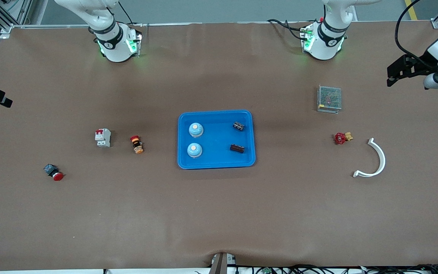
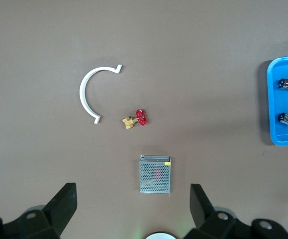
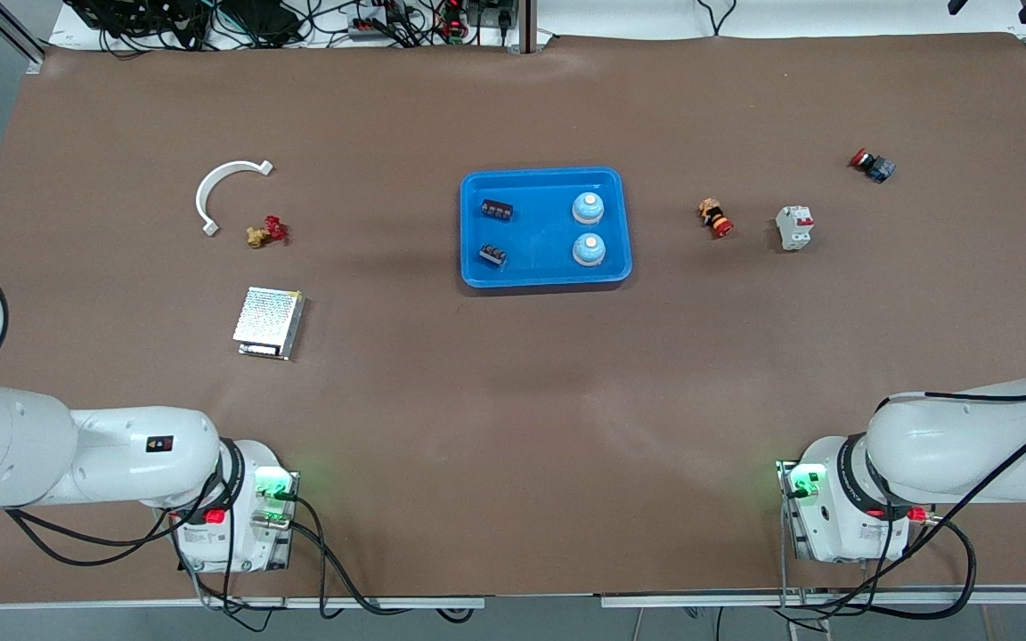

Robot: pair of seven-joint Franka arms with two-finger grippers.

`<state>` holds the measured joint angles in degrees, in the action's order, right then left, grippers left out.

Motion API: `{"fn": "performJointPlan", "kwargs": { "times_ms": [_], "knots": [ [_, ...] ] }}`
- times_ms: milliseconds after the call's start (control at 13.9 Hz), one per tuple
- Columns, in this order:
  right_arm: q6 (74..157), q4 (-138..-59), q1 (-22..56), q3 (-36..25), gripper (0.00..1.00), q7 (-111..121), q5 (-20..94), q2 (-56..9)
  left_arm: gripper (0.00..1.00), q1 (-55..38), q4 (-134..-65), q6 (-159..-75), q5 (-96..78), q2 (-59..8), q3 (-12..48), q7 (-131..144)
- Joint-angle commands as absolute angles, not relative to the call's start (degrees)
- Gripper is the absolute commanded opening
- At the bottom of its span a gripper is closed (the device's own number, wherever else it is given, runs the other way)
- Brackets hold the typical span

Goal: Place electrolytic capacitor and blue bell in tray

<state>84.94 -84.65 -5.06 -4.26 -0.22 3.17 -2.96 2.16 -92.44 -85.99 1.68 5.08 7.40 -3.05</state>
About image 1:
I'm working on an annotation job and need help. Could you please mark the blue plastic tray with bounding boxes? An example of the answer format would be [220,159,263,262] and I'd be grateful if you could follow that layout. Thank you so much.
[177,110,256,170]

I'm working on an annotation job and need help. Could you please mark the metal mesh power supply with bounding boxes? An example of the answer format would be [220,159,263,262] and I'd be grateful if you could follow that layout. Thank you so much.
[317,84,342,114]

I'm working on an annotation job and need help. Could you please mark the red mushroom push button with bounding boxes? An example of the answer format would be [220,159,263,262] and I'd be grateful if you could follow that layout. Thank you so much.
[43,164,64,182]

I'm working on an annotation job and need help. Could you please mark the red handle brass valve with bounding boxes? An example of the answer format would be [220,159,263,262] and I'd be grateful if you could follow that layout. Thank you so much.
[334,132,354,145]

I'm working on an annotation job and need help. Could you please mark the white curved plastic bracket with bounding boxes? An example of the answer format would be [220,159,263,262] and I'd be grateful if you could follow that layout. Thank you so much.
[352,138,386,178]

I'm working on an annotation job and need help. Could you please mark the white circuit breaker red switch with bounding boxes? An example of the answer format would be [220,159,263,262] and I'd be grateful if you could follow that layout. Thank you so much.
[95,129,112,148]

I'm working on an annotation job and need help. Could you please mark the black left base cables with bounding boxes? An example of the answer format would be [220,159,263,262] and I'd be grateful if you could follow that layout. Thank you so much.
[268,18,311,41]

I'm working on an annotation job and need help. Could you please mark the red orange emergency stop switch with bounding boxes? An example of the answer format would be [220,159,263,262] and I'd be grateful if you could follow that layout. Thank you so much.
[130,135,144,154]

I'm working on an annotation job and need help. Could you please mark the black right base cable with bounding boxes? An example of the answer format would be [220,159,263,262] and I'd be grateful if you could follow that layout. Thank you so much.
[117,0,143,28]

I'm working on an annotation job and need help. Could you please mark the black cable bundle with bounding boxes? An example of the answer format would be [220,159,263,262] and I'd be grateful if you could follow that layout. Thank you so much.
[236,264,438,274]

